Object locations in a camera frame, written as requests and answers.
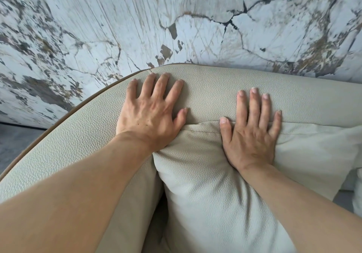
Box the person's right hand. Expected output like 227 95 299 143
219 87 283 173

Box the person's left hand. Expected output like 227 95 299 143
116 73 189 151

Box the beige leather cushion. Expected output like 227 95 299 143
153 120 362 253

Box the person's right forearm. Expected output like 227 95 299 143
236 163 362 253

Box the person's left forearm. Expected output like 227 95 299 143
0 131 160 253

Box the beige leather sofa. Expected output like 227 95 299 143
0 63 362 253

